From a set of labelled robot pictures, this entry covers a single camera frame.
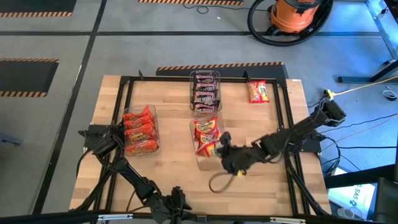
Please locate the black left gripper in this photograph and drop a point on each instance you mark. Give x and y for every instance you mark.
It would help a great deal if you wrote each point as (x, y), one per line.
(168, 205)

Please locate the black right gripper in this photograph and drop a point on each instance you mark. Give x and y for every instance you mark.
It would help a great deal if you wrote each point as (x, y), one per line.
(239, 158)

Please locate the clear plastic bin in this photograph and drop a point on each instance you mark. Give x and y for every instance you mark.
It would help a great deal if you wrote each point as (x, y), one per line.
(191, 107)
(208, 163)
(156, 109)

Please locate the orange Maruchan noodle pack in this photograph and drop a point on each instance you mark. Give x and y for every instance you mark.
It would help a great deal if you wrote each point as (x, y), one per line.
(141, 133)
(143, 147)
(138, 112)
(140, 122)

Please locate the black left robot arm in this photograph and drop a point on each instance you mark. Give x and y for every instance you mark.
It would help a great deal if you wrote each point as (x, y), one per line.
(133, 177)

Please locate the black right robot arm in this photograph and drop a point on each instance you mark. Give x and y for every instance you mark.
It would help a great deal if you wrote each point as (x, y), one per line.
(289, 138)

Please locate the black hazard-striped floor mat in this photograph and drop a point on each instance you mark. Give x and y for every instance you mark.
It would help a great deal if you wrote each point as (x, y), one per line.
(37, 6)
(25, 76)
(189, 2)
(174, 72)

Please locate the orange shop vacuum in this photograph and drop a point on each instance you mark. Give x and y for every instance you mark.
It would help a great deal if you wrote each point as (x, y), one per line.
(252, 29)
(293, 15)

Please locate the white printed box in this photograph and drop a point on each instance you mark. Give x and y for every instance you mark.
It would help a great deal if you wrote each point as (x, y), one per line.
(351, 196)

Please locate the clear plastic cup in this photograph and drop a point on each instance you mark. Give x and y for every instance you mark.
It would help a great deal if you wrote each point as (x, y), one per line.
(348, 213)

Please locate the black chair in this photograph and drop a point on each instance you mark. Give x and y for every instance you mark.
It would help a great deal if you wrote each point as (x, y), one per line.
(387, 199)

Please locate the small grey flat object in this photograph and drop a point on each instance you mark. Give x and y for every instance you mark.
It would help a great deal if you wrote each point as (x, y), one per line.
(11, 140)

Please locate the silver frame bracket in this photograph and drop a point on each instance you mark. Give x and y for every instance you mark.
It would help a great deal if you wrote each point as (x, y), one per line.
(287, 220)
(115, 217)

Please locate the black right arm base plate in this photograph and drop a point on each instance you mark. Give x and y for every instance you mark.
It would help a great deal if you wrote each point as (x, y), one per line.
(312, 148)

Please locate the black aluminium table frame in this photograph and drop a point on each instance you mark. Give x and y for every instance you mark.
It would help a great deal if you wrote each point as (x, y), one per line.
(161, 77)

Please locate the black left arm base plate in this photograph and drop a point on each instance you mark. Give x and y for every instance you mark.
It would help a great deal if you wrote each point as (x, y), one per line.
(99, 128)

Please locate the black camera stand crossbar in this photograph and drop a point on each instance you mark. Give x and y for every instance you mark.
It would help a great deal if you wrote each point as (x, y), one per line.
(46, 219)

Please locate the black desk leg frame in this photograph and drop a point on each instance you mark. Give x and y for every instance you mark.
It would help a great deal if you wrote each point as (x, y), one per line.
(354, 80)

